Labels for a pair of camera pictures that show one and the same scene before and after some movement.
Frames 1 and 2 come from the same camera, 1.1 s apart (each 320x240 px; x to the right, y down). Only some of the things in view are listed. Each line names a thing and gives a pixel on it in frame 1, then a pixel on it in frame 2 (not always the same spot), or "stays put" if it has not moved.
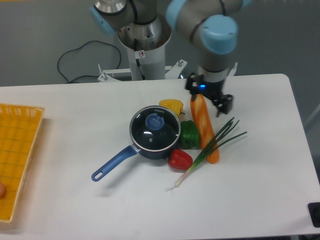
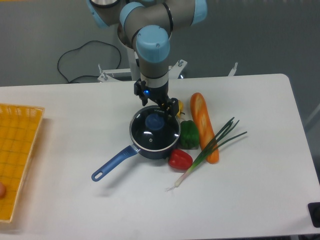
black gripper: [212, 90] to [160, 95]
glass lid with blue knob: [155, 128] stays put
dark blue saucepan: [131, 151] stays put
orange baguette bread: [205, 130] stays put
